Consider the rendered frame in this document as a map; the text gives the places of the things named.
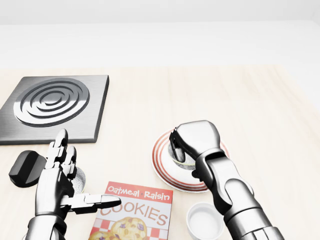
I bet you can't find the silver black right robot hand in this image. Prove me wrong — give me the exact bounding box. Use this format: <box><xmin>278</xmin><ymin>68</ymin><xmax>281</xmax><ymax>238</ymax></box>
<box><xmin>168</xmin><ymin>119</ymin><xmax>224</xmax><ymax>162</ymax></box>

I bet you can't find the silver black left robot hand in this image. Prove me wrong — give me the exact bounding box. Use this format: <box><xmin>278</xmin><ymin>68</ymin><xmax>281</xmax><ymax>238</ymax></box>
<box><xmin>34</xmin><ymin>128</ymin><xmax>123</xmax><ymax>217</ymax></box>

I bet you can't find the white plate with red rings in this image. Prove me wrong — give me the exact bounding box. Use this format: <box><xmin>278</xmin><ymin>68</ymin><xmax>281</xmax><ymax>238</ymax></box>
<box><xmin>151</xmin><ymin>127</ymin><xmax>231</xmax><ymax>194</ymax></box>

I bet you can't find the flat dark stove plate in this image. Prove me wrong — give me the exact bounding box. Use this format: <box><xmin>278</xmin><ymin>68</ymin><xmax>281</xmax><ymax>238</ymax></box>
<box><xmin>0</xmin><ymin>74</ymin><xmax>110</xmax><ymax>146</ymax></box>

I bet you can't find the round black knob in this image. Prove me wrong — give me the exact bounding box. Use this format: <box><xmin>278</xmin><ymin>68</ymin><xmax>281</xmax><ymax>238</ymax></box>
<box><xmin>8</xmin><ymin>149</ymin><xmax>48</xmax><ymax>189</ymax></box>

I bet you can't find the small white ramekin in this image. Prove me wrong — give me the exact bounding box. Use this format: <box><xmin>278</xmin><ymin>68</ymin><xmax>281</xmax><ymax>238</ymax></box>
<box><xmin>186</xmin><ymin>202</ymin><xmax>225</xmax><ymax>240</ymax></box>

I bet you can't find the oatmeal raisin cookies box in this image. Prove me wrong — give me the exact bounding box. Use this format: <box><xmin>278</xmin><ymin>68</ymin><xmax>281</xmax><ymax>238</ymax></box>
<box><xmin>90</xmin><ymin>181</ymin><xmax>174</xmax><ymax>240</ymax></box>

